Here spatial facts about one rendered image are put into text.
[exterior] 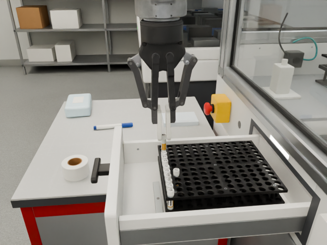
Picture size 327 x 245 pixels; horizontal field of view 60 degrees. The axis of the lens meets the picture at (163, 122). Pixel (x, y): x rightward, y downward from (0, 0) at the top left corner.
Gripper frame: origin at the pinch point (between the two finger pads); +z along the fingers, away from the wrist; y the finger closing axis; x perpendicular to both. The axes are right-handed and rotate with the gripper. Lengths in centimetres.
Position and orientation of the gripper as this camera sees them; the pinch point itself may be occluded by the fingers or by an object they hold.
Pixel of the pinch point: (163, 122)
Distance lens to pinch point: 58.3
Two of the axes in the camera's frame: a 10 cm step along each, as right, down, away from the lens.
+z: 0.2, 8.9, 4.6
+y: 10.0, -0.6, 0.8
